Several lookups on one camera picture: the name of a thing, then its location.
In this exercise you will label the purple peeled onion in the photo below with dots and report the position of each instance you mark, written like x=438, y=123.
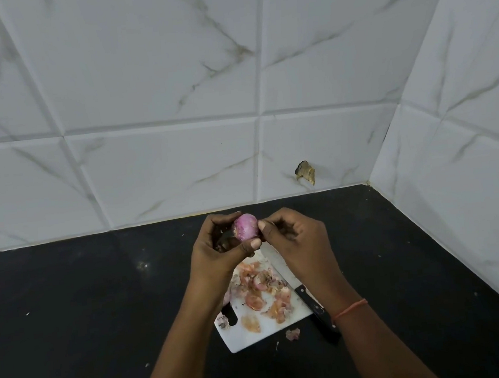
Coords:
x=245, y=227

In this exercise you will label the pile of onion peels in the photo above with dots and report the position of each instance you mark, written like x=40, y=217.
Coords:
x=261, y=291

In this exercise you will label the person's left thumb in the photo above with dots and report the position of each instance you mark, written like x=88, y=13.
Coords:
x=242, y=250

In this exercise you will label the orange thread wristband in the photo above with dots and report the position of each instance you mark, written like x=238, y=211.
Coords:
x=350, y=310

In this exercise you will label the person's left forearm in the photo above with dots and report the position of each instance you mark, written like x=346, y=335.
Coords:
x=181, y=347

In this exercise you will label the person's right thumb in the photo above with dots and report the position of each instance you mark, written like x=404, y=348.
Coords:
x=268, y=235

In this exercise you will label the brown onion skin piece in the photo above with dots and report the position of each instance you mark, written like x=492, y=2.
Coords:
x=305, y=172

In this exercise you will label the person's right hand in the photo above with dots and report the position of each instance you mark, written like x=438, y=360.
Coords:
x=301, y=245

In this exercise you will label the person's right forearm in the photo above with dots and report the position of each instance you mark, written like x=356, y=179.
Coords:
x=374, y=341

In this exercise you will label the small onion peel scrap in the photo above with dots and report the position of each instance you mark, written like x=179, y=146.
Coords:
x=292, y=334

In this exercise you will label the white plastic cutting board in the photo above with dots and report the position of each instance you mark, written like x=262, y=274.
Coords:
x=261, y=308

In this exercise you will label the person's left hand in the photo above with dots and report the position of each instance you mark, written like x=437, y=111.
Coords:
x=210, y=257

